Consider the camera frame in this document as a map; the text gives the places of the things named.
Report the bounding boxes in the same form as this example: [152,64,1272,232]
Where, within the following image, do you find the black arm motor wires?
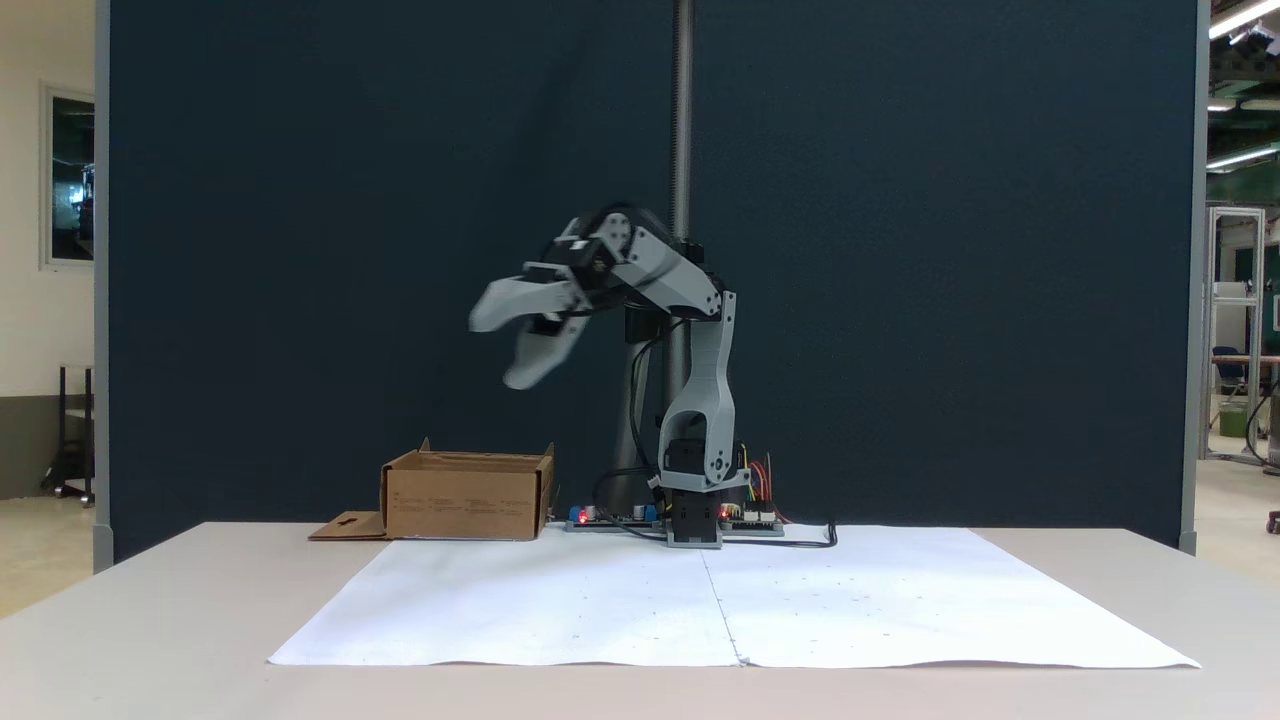
[545,204,703,542]

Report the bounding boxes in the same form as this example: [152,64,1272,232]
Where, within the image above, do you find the ceiling light strip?
[1208,0,1280,42]

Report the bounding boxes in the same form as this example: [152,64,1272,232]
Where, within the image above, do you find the black tripod with metal pole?
[612,0,731,521]

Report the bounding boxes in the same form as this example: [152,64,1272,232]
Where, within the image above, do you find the circuit board with jumper wires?
[720,507,786,538]

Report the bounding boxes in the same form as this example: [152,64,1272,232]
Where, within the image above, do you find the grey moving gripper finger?
[502,314,590,392]

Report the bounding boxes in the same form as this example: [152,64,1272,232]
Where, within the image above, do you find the blue circuit board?
[563,505,661,533]

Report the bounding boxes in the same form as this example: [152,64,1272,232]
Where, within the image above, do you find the white paper sheet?
[268,524,743,668]
[704,524,1201,670]

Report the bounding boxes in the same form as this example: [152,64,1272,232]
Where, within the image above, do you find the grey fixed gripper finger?
[467,276,580,335]

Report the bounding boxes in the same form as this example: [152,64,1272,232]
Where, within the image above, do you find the dark blue partition panel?
[95,0,1211,573]

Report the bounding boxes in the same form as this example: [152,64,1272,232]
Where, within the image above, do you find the brown cardboard box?
[308,437,556,542]

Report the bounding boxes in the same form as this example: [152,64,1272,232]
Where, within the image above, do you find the aluminium profile frame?
[1198,204,1271,467]

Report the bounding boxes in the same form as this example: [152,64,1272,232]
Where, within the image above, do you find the black wheeled cart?
[42,364,97,507]

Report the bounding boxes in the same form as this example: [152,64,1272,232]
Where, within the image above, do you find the framed wall window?
[40,83,97,272]

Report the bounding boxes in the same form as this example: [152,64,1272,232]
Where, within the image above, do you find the coloured jumper wires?
[738,443,783,521]

